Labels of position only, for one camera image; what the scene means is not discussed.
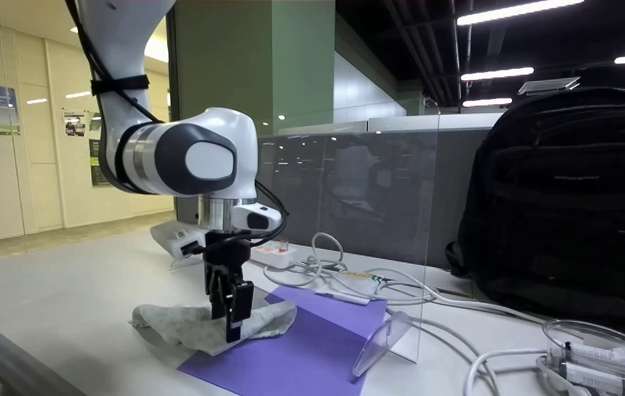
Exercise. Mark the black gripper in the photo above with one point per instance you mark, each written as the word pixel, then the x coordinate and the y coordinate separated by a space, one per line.
pixel 226 251

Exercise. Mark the pale green white cloth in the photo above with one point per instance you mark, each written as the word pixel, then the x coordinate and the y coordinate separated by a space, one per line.
pixel 193 327

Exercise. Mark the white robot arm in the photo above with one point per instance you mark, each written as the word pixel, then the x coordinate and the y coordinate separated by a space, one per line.
pixel 208 155

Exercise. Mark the clear acrylic screen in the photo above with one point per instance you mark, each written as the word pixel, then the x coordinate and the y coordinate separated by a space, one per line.
pixel 365 183

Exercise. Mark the white power strip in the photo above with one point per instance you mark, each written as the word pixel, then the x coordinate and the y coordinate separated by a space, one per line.
pixel 273 254

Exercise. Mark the purple paper sheet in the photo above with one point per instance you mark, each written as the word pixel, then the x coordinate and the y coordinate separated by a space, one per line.
pixel 314 356

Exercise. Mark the grey partition panel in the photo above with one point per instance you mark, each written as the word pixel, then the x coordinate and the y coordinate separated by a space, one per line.
pixel 454 166

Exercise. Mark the black backpack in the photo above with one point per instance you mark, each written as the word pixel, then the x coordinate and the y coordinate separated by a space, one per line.
pixel 545 216

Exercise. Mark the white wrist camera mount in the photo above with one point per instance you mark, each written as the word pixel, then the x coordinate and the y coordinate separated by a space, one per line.
pixel 197 216

